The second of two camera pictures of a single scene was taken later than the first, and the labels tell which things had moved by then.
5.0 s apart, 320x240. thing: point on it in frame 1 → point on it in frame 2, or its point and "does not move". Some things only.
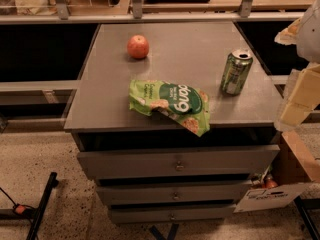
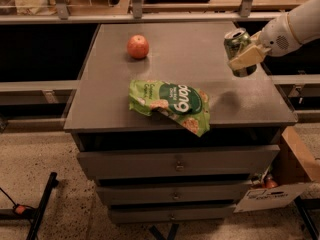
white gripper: (310, 34) → (277, 37)
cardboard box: (280, 183) does not move
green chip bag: (184, 102) does not move
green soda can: (236, 71) → (233, 42)
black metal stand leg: (38, 216) does not move
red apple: (138, 46) does not move
